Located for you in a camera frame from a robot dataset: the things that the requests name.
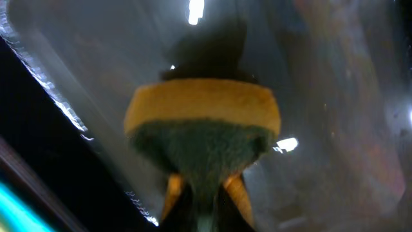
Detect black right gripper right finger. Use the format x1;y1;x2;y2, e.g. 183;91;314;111
214;185;255;232

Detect teal plastic tray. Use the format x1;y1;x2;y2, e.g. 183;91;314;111
1;183;55;232

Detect black rectangular tray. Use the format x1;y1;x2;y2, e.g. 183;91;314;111
1;1;411;231

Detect green yellow sponge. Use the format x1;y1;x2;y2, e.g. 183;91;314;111
124;78;281;229

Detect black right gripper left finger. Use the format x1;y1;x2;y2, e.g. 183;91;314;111
159;185;198;232

